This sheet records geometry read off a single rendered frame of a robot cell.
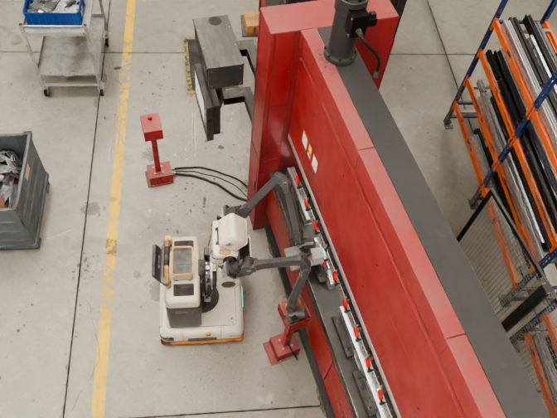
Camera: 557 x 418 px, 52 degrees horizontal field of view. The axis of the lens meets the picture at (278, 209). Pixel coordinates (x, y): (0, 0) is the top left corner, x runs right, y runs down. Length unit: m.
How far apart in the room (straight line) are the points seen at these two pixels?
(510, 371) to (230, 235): 1.90
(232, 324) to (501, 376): 2.52
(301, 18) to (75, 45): 3.41
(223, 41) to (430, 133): 3.09
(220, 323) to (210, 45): 2.12
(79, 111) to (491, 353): 4.88
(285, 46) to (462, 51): 4.16
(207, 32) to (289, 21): 0.69
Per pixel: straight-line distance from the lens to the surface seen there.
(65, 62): 6.44
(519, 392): 2.68
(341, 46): 3.39
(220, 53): 3.97
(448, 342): 2.63
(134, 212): 5.52
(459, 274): 2.80
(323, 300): 4.14
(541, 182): 4.99
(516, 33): 5.59
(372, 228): 3.11
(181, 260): 4.20
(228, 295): 4.75
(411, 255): 2.76
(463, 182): 6.18
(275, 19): 3.70
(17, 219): 5.04
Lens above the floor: 4.61
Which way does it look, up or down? 57 degrees down
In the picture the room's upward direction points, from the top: 9 degrees clockwise
